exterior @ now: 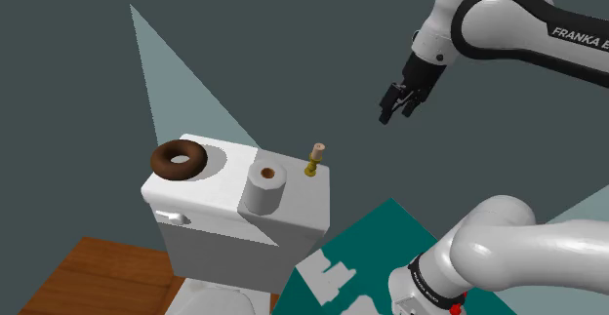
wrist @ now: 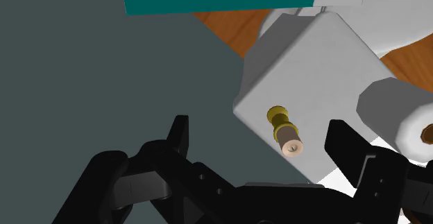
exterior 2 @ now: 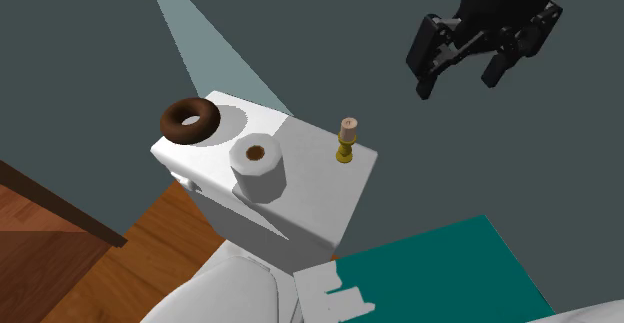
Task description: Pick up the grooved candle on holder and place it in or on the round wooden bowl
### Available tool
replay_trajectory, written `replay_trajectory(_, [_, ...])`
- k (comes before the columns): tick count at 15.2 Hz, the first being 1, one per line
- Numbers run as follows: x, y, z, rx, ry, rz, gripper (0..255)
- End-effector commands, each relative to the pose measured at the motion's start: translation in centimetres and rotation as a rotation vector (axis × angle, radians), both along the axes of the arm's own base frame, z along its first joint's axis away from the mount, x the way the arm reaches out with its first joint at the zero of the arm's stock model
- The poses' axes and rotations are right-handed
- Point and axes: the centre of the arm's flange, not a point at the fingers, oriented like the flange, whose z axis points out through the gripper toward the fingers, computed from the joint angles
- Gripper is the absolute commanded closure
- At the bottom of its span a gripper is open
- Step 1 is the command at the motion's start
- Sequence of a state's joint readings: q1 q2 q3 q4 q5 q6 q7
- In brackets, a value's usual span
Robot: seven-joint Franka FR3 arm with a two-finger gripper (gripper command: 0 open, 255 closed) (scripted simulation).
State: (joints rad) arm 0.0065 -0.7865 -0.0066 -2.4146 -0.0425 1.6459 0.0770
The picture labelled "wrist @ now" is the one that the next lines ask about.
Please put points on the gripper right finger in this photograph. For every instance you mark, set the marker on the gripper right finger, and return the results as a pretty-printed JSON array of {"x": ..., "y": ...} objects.
[{"x": 375, "y": 172}]

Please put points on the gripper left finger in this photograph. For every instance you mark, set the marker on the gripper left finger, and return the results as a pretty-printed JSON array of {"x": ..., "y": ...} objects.
[{"x": 176, "y": 182}]

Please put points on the white toilet paper roll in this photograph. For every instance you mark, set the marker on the white toilet paper roll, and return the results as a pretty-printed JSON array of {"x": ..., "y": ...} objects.
[{"x": 389, "y": 108}]

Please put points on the gold and beige spool-shaped object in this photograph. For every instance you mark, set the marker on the gold and beige spool-shaped object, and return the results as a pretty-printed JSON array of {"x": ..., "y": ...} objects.
[{"x": 286, "y": 133}]

